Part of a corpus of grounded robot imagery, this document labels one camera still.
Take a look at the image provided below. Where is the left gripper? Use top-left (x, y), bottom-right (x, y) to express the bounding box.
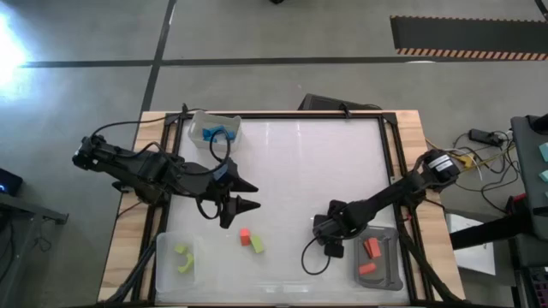
top-left (182, 157), bottom-right (262, 230)

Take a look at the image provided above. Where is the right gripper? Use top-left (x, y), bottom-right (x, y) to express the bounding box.
top-left (311, 198), bottom-right (357, 259)

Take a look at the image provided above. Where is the green arch block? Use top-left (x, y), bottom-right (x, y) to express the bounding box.
top-left (176, 252), bottom-right (195, 275)

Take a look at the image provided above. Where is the green rectangular block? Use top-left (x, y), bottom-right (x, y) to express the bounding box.
top-left (249, 234), bottom-right (266, 255)

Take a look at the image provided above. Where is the grey plastic tray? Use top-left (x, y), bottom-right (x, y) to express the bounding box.
top-left (354, 224), bottom-right (405, 293)

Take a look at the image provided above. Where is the white plastic bin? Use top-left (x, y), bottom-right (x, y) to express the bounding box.
top-left (187, 110), bottom-right (243, 151)

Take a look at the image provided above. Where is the clear plastic container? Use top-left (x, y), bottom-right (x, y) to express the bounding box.
top-left (155, 230), bottom-right (200, 295)

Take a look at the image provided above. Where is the black rectangular case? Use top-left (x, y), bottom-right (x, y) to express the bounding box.
top-left (297, 92), bottom-right (384, 113)

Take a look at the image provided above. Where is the white paper sheet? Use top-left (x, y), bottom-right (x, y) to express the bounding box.
top-left (444, 212), bottom-right (497, 277)

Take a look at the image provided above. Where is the black desk leg beam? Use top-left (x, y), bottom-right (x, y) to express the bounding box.
top-left (449, 200), bottom-right (536, 252)

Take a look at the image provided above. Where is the black power adapter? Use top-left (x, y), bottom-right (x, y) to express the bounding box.
top-left (468, 127), bottom-right (505, 147)

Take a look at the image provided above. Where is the small red object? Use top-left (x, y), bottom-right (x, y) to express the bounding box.
top-left (506, 192), bottom-right (528, 215)

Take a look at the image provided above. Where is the dark grey desk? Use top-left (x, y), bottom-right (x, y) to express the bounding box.
top-left (510, 113), bottom-right (548, 240)

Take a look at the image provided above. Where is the dark side desk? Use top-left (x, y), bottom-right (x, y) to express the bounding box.
top-left (0, 191), bottom-right (70, 308)

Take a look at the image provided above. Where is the backlit keyboard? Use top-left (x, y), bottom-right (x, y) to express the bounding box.
top-left (527, 265), bottom-right (548, 308)

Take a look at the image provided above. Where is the black computer tower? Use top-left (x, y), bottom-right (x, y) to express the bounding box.
top-left (0, 167), bottom-right (24, 197)

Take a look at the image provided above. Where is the black hazard-striped floor mat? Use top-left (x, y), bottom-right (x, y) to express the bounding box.
top-left (390, 15), bottom-right (548, 62)

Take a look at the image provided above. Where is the black aluminium table frame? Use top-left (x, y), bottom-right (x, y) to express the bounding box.
top-left (145, 110), bottom-right (423, 307)

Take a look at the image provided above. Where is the black frame strut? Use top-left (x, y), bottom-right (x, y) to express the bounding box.
top-left (396, 204), bottom-right (463, 307)
top-left (109, 239), bottom-right (158, 305)

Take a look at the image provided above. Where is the long black cable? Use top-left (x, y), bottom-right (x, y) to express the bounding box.
top-left (89, 104), bottom-right (206, 138)

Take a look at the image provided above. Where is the yellow cable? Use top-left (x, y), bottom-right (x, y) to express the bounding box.
top-left (444, 139), bottom-right (515, 170)

